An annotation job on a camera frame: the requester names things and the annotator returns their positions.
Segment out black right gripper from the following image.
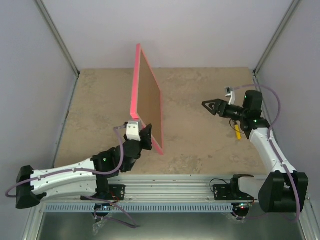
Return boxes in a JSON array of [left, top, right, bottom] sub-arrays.
[[202, 99, 248, 122]]

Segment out pink picture frame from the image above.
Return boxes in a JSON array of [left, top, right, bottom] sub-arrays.
[[130, 43, 164, 155]]

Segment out yellow screwdriver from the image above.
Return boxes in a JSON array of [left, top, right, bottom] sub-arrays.
[[233, 121, 242, 140]]

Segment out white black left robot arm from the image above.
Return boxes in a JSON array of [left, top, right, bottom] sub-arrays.
[[15, 121, 153, 209]]

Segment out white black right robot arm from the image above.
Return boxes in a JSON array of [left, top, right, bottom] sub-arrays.
[[202, 89, 309, 214]]

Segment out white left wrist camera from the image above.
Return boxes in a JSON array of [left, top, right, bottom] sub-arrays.
[[125, 120, 141, 142]]

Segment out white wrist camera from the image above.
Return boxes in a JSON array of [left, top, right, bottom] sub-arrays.
[[225, 86, 236, 105], [125, 120, 141, 142]]

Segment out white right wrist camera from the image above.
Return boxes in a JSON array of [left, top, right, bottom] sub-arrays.
[[225, 86, 236, 105]]

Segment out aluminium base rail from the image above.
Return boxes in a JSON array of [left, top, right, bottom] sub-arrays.
[[44, 173, 231, 203]]

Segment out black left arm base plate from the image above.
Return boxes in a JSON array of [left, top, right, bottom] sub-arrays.
[[77, 182, 126, 202]]

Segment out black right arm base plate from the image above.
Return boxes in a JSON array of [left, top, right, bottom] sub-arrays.
[[212, 184, 254, 201]]

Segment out grey slotted cable duct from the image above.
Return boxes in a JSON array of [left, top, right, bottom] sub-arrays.
[[44, 202, 234, 213]]

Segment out right aluminium corner post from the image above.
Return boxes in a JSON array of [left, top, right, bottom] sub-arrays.
[[252, 0, 302, 77]]

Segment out aluminium corner post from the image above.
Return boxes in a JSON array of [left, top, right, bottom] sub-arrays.
[[252, 0, 302, 77], [34, 0, 81, 81]]

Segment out left aluminium corner post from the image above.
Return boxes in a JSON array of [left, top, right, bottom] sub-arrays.
[[34, 0, 81, 81]]

